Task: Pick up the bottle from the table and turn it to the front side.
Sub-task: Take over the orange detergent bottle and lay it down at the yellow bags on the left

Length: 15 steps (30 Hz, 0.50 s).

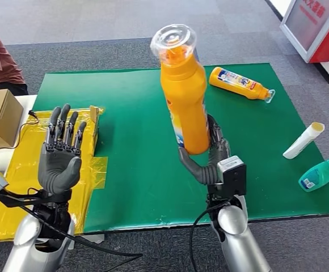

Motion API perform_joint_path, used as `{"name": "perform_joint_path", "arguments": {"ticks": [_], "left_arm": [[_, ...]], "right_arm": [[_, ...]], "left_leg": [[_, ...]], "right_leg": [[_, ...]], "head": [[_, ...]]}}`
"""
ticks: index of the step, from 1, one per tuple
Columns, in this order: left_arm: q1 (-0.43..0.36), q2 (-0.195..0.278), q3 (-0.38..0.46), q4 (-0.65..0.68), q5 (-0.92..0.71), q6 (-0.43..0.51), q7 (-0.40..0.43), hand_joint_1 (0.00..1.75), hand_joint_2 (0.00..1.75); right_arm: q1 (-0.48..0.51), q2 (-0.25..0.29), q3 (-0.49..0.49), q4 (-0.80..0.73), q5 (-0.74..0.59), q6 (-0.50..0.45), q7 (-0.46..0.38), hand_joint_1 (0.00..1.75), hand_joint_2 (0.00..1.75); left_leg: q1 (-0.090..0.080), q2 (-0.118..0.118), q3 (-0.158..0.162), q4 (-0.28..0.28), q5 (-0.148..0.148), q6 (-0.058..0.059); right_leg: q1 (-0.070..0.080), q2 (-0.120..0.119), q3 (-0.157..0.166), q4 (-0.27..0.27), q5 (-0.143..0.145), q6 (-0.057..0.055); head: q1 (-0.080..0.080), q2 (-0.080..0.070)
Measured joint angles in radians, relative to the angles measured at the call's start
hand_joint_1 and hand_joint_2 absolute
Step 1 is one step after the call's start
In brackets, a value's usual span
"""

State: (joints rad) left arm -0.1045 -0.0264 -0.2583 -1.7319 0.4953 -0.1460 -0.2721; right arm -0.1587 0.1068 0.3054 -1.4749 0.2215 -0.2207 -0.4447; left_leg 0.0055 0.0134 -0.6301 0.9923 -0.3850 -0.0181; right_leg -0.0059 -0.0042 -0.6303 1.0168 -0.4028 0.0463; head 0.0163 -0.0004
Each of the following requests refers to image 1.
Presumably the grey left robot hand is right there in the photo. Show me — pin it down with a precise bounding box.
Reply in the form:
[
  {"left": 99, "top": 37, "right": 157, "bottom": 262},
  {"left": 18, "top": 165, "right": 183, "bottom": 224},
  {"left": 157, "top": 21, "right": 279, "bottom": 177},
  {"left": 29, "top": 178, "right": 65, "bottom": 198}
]
[{"left": 37, "top": 104, "right": 88, "bottom": 196}]

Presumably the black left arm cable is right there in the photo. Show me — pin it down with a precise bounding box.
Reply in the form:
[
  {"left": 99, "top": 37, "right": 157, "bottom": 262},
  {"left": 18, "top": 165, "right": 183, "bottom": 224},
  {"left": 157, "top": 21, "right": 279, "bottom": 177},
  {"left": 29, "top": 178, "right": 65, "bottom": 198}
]
[{"left": 0, "top": 185, "right": 143, "bottom": 272}]

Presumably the thin black table cable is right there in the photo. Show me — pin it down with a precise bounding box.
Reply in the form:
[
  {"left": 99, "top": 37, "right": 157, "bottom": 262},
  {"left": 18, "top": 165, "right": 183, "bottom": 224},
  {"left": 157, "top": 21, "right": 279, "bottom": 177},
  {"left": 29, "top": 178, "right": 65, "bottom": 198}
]
[{"left": 0, "top": 109, "right": 39, "bottom": 153}]

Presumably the yellow taped box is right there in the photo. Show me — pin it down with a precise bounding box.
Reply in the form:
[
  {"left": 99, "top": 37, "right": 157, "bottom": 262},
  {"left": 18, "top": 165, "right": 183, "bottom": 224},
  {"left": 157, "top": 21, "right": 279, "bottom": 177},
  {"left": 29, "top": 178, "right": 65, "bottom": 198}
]
[{"left": 0, "top": 105, "right": 108, "bottom": 243}]

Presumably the orange bottle with clear cap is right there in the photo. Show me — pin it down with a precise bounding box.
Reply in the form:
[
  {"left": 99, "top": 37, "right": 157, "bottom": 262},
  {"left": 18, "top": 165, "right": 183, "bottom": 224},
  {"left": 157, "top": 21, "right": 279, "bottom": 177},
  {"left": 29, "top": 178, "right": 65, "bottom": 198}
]
[{"left": 150, "top": 23, "right": 211, "bottom": 156}]

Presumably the teal plastic bottle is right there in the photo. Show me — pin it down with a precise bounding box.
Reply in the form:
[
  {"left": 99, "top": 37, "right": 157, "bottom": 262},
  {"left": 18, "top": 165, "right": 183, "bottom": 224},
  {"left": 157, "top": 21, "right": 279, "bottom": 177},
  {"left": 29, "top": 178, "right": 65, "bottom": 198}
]
[{"left": 298, "top": 158, "right": 329, "bottom": 193}]

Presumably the brown cardboard box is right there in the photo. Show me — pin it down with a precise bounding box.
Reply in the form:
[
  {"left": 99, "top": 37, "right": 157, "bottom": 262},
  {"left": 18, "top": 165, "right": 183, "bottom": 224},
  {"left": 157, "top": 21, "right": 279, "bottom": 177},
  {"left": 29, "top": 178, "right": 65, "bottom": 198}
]
[{"left": 0, "top": 88, "right": 24, "bottom": 153}]

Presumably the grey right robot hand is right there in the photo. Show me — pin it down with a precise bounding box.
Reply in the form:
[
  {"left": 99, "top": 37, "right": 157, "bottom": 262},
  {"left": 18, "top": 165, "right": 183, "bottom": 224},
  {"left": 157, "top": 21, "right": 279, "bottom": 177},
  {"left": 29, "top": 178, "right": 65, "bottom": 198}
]
[{"left": 178, "top": 114, "right": 231, "bottom": 186}]

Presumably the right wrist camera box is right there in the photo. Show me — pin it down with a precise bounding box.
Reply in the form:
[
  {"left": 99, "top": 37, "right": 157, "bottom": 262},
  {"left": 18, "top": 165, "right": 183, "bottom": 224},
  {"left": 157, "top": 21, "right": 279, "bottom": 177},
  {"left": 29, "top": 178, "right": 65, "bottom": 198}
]
[{"left": 216, "top": 155, "right": 247, "bottom": 198}]

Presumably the green table mat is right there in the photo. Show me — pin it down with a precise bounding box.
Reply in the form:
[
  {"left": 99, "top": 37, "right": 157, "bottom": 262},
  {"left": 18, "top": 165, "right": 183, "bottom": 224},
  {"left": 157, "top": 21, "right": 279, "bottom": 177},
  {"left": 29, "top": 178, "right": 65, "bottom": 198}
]
[{"left": 32, "top": 62, "right": 329, "bottom": 234}]

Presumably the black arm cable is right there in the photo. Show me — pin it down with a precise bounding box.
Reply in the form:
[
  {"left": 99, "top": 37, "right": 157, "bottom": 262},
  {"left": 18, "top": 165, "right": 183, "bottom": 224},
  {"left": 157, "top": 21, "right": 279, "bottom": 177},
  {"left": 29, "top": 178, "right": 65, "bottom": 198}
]
[
  {"left": 0, "top": 185, "right": 143, "bottom": 272},
  {"left": 188, "top": 200, "right": 225, "bottom": 272}
]

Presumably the red and silver display cabinet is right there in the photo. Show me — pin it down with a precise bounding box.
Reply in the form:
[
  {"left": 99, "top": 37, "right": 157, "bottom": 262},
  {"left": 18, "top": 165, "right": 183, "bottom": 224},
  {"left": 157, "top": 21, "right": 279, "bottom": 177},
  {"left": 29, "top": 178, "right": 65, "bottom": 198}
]
[{"left": 279, "top": 0, "right": 329, "bottom": 64}]

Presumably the orange bottle with printed label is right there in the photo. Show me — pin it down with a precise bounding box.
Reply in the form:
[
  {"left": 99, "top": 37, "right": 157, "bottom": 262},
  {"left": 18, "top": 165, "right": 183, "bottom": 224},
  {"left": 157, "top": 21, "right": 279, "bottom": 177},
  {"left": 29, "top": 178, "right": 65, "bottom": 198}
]
[{"left": 209, "top": 66, "right": 276, "bottom": 104}]

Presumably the white tube with yellow cap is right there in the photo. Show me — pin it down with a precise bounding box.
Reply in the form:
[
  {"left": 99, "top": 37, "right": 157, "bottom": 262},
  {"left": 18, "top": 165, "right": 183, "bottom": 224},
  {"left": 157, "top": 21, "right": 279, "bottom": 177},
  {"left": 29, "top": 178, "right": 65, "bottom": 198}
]
[{"left": 282, "top": 121, "right": 325, "bottom": 160}]

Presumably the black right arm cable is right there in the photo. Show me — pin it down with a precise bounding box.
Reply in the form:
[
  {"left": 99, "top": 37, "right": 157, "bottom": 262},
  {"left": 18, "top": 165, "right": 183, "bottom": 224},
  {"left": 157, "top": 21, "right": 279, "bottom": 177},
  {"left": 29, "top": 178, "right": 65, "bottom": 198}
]
[{"left": 188, "top": 200, "right": 225, "bottom": 272}]

